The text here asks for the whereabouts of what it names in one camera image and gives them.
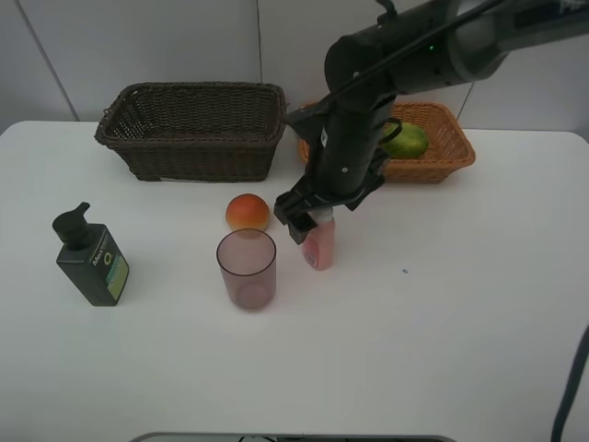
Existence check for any green lime fruit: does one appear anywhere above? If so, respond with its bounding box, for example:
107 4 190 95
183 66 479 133
383 122 430 159

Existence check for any orange-red bun toy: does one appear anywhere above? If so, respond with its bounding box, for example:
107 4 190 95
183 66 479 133
225 193 270 231

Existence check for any pink dish soap bottle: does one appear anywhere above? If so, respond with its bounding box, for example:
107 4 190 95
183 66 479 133
302 208 335 271

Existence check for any orange wicker basket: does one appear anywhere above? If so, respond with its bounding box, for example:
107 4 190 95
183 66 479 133
295 100 477 185

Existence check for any dark green pump bottle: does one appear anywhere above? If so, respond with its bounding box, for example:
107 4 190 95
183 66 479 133
52 202 130 307

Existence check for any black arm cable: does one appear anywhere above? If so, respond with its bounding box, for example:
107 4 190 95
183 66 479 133
551 324 589 442

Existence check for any translucent purple plastic cup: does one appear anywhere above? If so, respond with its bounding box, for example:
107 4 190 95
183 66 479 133
215 228 277 311

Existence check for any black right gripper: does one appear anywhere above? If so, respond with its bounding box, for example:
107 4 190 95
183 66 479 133
274 110 387 244

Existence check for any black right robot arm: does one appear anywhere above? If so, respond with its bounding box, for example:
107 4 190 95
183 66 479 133
274 1 588 243

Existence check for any dark brown wicker basket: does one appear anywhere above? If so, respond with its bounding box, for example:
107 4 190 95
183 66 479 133
95 82 286 182

